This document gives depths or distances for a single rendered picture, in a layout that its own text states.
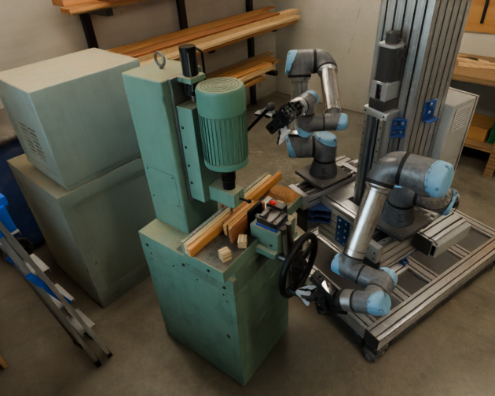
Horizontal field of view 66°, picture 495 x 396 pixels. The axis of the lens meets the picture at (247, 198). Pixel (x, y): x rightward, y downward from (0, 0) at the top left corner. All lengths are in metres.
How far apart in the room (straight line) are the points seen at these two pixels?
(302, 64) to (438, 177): 0.95
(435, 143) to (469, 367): 1.19
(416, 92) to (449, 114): 0.29
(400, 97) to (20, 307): 2.58
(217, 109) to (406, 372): 1.69
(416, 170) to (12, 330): 2.45
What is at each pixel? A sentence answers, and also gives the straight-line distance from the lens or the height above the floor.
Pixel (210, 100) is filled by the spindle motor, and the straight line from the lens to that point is 1.32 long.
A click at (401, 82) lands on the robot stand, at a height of 1.37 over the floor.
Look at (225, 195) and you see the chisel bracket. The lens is 1.56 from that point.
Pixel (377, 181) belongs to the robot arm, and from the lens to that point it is 1.34.
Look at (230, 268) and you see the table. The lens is 1.48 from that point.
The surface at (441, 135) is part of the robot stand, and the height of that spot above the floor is 1.08.
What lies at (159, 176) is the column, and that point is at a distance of 1.69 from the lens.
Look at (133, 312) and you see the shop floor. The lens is 2.61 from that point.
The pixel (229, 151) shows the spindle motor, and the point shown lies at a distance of 1.40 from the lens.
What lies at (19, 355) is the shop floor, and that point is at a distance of 2.72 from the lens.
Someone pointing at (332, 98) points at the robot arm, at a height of 1.30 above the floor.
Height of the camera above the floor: 1.95
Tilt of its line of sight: 36 degrees down
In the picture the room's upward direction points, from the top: 4 degrees counter-clockwise
